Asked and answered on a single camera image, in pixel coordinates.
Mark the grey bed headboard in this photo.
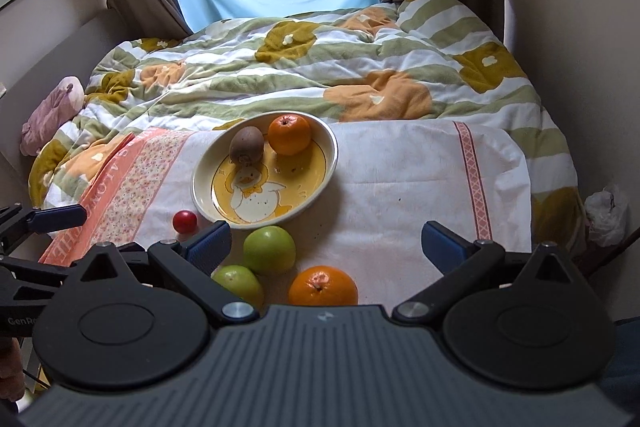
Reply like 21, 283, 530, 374
0, 7, 132, 208

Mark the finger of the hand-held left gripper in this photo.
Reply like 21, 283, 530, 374
0, 204, 87, 253
0, 254, 81, 308

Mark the duck print ceramic bowl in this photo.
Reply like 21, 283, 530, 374
192, 112, 339, 225

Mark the pink plush toy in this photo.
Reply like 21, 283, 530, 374
20, 76, 85, 156

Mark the green apple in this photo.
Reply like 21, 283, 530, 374
211, 264, 265, 310
243, 225, 296, 275

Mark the orange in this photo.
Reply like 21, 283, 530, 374
268, 114, 312, 156
288, 265, 360, 306

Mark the white cloth with pink border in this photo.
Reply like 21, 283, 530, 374
39, 119, 532, 308

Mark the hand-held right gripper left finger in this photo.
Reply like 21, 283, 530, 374
64, 221, 261, 329

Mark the brown kiwi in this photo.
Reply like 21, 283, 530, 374
229, 126, 265, 165

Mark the red tomato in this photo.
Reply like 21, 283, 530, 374
172, 210, 198, 235

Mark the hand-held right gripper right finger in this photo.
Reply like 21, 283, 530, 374
391, 221, 588, 328

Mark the floral striped blanket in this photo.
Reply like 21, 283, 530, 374
27, 0, 586, 258

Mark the white plastic bag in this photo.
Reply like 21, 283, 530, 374
584, 184, 630, 248

